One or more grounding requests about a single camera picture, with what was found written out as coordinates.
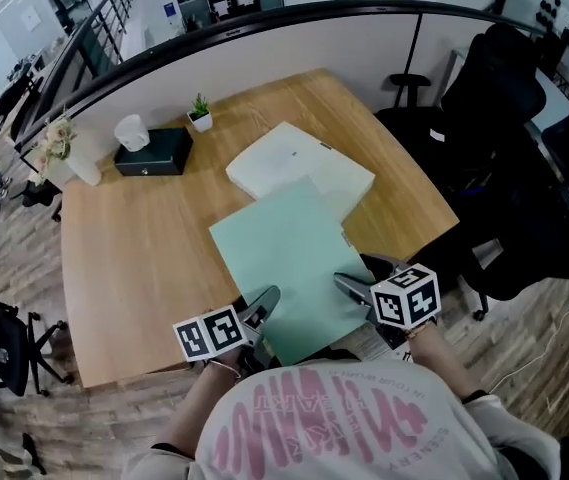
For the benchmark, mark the dark green drawer box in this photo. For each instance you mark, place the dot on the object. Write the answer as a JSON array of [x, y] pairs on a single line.
[[164, 153]]

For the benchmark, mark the white box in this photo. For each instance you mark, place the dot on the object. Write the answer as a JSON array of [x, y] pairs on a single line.
[[289, 158]]

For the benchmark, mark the small potted green plant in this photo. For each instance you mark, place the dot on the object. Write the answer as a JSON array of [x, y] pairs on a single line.
[[200, 118]]

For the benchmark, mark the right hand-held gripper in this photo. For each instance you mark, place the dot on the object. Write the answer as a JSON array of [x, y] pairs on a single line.
[[404, 298]]

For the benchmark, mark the white vase with flowers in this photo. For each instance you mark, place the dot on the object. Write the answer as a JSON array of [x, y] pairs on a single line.
[[84, 168]]

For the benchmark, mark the person's white printed shirt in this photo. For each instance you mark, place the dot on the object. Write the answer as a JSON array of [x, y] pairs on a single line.
[[339, 428]]

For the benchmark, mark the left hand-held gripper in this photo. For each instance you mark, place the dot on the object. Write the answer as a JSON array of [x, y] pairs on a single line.
[[209, 335]]

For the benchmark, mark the mint green box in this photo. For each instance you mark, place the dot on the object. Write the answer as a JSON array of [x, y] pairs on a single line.
[[289, 248]]

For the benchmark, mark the white mug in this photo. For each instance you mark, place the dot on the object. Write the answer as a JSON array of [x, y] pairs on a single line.
[[131, 133]]

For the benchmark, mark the person's left forearm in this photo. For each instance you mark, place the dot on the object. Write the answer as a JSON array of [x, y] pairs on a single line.
[[199, 408]]

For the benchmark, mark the person's right forearm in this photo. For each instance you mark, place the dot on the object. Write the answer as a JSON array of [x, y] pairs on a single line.
[[439, 363]]

